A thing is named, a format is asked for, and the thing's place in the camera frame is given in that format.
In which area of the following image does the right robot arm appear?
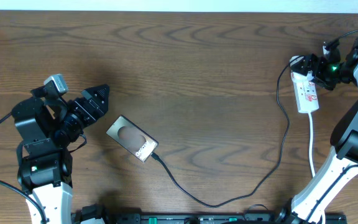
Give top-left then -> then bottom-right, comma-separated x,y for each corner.
275,37 -> 358,223

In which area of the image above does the black charger cable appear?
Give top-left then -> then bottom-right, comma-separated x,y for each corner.
150,60 -> 295,208

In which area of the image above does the white power strip cord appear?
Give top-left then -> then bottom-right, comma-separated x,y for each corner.
307,112 -> 326,224

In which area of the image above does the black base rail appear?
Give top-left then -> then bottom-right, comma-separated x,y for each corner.
70,203 -> 347,224

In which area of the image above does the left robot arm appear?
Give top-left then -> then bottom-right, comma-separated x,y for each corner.
12,81 -> 109,223

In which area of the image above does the white power strip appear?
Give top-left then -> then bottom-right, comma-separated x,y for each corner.
290,56 -> 319,114

